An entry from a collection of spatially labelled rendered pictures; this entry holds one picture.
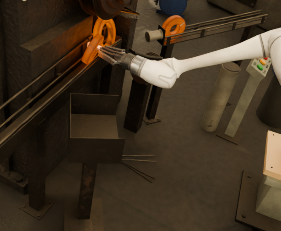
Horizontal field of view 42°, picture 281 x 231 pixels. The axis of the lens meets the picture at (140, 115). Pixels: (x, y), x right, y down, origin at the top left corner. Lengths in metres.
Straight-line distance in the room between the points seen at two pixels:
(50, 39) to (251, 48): 0.83
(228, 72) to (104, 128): 1.05
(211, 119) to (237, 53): 1.03
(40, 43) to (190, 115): 1.48
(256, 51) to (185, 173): 1.00
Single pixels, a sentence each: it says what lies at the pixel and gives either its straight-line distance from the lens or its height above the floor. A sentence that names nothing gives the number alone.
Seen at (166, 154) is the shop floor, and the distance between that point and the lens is 2.38.
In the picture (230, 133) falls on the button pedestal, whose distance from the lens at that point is 2.65.
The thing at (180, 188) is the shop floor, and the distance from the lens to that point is 2.22.
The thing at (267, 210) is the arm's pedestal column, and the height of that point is 0.07.
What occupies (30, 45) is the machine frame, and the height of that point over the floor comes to 0.87.
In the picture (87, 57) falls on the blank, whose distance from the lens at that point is 1.72.
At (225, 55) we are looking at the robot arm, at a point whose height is 0.92.
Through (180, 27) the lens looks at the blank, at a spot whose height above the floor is 0.72.
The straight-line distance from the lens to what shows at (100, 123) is 1.59.
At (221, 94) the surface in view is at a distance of 2.45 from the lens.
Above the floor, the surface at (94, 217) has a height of 0.01.
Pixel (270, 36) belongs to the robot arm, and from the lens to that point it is 1.60.
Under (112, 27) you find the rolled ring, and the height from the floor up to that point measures 0.77.
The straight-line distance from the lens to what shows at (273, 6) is 4.28.
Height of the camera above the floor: 1.67
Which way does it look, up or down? 40 degrees down
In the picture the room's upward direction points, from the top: 13 degrees clockwise
